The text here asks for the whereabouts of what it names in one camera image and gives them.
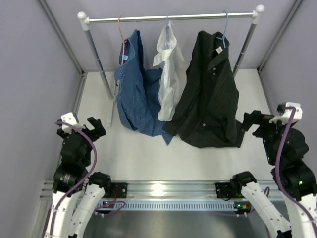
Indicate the black pinstriped shirt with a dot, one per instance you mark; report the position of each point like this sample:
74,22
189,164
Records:
206,113

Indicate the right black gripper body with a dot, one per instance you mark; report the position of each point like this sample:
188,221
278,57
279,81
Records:
270,130

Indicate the light blue wire hanger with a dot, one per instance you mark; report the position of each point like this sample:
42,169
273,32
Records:
224,31

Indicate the pink wire hanger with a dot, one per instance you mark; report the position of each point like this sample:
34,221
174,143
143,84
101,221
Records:
121,32

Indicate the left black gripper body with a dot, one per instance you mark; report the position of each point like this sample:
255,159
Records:
92,134

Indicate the perforated cable duct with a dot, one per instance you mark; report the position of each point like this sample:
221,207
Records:
218,206

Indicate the white and silver clothes rack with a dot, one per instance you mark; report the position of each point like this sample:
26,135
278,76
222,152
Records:
85,22

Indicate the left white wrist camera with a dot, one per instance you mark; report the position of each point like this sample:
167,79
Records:
72,119

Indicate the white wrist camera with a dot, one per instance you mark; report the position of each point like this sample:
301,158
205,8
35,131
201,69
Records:
72,119
285,110

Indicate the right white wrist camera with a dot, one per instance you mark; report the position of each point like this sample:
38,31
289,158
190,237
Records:
285,110

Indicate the light blue hanger with shirt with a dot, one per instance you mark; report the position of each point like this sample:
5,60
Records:
167,31

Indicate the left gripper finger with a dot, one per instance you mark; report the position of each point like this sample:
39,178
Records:
94,122
99,129

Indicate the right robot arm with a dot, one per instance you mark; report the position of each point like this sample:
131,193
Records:
285,148

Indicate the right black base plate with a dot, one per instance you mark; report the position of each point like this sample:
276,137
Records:
225,191

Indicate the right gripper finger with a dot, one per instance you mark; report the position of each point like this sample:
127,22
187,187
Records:
258,132
250,119

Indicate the white shirt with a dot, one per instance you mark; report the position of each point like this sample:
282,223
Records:
173,79

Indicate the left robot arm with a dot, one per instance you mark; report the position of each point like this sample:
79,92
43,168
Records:
76,187

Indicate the blue checkered shirt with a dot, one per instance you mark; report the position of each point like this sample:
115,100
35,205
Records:
137,97

